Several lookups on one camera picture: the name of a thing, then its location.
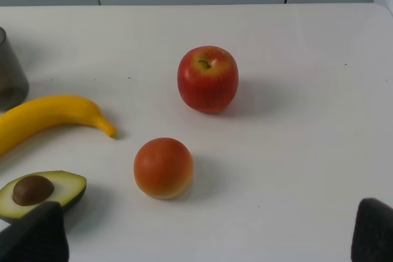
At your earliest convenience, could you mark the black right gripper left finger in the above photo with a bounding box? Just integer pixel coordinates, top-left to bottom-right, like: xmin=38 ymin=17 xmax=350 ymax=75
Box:
xmin=1 ymin=201 xmax=69 ymax=262

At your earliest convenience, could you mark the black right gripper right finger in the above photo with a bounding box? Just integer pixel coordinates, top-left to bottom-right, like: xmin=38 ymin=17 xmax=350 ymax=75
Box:
xmin=351 ymin=198 xmax=392 ymax=262

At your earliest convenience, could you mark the yellow banana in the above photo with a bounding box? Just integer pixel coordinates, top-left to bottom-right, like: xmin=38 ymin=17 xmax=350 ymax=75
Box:
xmin=1 ymin=94 xmax=118 ymax=155

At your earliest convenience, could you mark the halved avocado with pit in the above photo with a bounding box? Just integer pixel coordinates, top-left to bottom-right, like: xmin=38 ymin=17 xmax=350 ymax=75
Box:
xmin=1 ymin=171 xmax=87 ymax=223

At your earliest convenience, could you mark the orange round fruit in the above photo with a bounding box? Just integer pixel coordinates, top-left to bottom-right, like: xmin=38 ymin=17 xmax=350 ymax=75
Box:
xmin=133 ymin=137 xmax=193 ymax=199

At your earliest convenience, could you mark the grey translucent cup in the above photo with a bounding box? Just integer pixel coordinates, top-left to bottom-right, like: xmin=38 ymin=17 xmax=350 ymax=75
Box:
xmin=0 ymin=28 xmax=29 ymax=112

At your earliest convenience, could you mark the red apple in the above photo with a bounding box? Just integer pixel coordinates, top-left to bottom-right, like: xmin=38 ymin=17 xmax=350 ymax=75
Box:
xmin=177 ymin=45 xmax=239 ymax=114

